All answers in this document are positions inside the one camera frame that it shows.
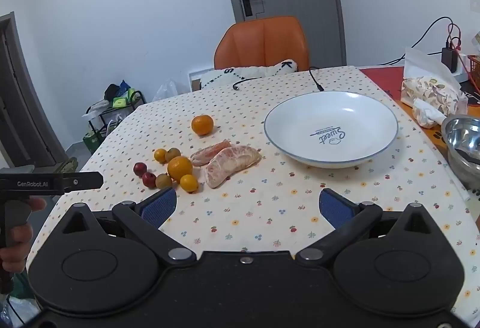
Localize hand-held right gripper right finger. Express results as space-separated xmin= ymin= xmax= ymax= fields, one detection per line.
xmin=296 ymin=188 xmax=432 ymax=262

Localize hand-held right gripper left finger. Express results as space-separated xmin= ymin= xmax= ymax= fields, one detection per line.
xmin=60 ymin=187 xmax=197 ymax=263

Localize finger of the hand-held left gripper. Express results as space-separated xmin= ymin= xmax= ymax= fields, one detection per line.
xmin=62 ymin=171 xmax=104 ymax=194

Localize round orange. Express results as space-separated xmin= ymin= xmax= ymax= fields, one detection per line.
xmin=167 ymin=156 xmax=194 ymax=181
xmin=191 ymin=115 xmax=214 ymax=136

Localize white plate with blue rim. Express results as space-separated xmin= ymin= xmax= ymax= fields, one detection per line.
xmin=263 ymin=91 xmax=399 ymax=168

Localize person's left hand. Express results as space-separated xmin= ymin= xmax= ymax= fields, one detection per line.
xmin=0 ymin=198 xmax=47 ymax=273

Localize small peeled pomelo piece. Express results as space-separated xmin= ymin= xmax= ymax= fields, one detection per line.
xmin=190 ymin=140 xmax=232 ymax=166

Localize floral tablecloth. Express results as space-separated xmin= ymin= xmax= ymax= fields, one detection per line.
xmin=26 ymin=65 xmax=480 ymax=315

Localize green packets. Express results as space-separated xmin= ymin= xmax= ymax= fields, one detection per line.
xmin=112 ymin=88 xmax=138 ymax=108

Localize clear plastic bag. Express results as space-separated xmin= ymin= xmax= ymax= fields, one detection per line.
xmin=152 ymin=79 xmax=185 ymax=103

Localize white framed board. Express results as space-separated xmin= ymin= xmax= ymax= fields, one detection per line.
xmin=187 ymin=69 xmax=215 ymax=92

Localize red printed table mat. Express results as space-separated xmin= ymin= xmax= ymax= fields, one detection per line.
xmin=359 ymin=65 xmax=480 ymax=163

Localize steel bowl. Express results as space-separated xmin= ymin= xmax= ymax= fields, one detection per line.
xmin=440 ymin=115 xmax=480 ymax=189

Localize floral tissue pack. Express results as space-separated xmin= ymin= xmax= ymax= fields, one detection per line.
xmin=400 ymin=76 xmax=469 ymax=128

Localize white pillow with black pattern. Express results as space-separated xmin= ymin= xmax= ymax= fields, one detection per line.
xmin=199 ymin=59 xmax=299 ymax=90

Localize orange chair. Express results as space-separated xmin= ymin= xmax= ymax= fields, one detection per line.
xmin=214 ymin=16 xmax=311 ymax=71

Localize black charger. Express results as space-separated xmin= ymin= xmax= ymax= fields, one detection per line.
xmin=441 ymin=47 xmax=459 ymax=73

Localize white power strip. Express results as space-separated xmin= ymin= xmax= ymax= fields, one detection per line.
xmin=452 ymin=54 xmax=474 ymax=83

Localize red plastic basket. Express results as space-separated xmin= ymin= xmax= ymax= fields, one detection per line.
xmin=467 ymin=55 xmax=480 ymax=93

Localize black wire rack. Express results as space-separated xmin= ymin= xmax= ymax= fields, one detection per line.
xmin=82 ymin=90 xmax=148 ymax=155

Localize dark door frame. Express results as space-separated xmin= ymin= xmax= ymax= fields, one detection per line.
xmin=0 ymin=12 xmax=69 ymax=168

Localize straight black cable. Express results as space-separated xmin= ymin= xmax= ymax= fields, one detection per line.
xmin=308 ymin=67 xmax=325 ymax=92

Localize black cable with looped end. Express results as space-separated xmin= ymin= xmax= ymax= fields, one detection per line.
xmin=232 ymin=77 xmax=263 ymax=90

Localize black charger cable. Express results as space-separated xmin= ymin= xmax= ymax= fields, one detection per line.
xmin=378 ymin=16 xmax=452 ymax=66

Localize red cable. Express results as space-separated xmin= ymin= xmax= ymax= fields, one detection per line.
xmin=445 ymin=23 xmax=474 ymax=62

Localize black door handle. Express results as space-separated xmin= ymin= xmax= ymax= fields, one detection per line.
xmin=240 ymin=0 xmax=262 ymax=16

